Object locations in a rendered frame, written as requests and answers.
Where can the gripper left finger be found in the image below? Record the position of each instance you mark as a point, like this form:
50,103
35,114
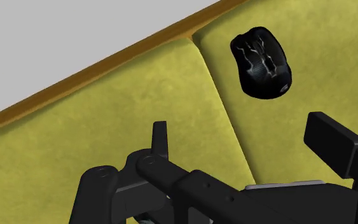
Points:
154,180

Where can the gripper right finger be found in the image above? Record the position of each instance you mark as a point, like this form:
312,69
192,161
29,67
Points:
336,145

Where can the black computer mouse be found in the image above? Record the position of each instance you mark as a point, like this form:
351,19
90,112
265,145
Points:
260,63

